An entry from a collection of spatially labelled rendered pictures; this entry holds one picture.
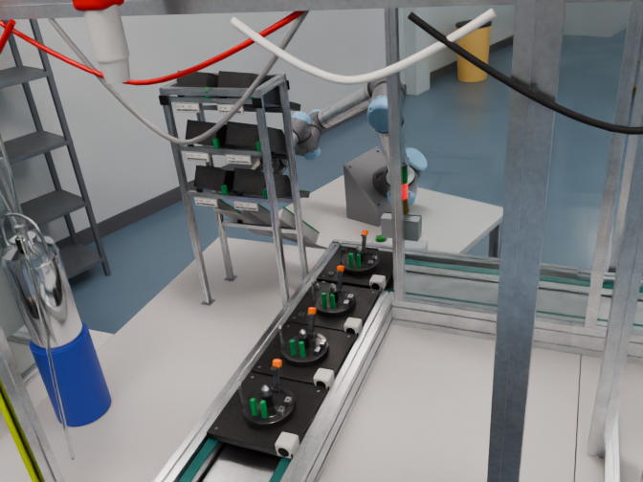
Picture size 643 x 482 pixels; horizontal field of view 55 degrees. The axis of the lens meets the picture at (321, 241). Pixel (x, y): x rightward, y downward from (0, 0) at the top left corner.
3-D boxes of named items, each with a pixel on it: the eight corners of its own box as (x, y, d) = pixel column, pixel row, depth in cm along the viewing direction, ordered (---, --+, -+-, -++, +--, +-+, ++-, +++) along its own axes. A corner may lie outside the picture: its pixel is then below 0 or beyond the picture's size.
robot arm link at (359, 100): (397, 56, 228) (301, 109, 259) (392, 76, 222) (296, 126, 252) (414, 78, 234) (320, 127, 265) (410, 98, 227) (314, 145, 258)
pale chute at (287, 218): (287, 237, 242) (291, 226, 242) (316, 243, 235) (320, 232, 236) (249, 212, 218) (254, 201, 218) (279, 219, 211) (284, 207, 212)
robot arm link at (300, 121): (316, 125, 245) (307, 109, 239) (302, 144, 240) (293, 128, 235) (300, 124, 250) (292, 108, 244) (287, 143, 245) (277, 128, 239)
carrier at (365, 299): (315, 285, 216) (311, 254, 210) (381, 295, 207) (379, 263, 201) (286, 325, 197) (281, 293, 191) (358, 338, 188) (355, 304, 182)
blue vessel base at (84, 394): (81, 385, 194) (56, 315, 181) (122, 395, 188) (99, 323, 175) (45, 421, 181) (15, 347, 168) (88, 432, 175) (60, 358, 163)
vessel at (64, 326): (56, 317, 180) (14, 198, 162) (96, 324, 175) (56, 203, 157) (20, 346, 169) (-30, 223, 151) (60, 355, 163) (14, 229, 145)
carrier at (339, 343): (285, 326, 197) (280, 294, 191) (357, 339, 188) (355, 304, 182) (251, 376, 177) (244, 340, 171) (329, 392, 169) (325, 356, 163)
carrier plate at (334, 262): (340, 250, 237) (339, 245, 236) (401, 257, 228) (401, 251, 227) (316, 283, 217) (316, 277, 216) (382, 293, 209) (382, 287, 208)
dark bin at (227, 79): (269, 108, 215) (272, 86, 214) (299, 111, 209) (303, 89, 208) (215, 95, 191) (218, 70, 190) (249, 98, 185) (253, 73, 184)
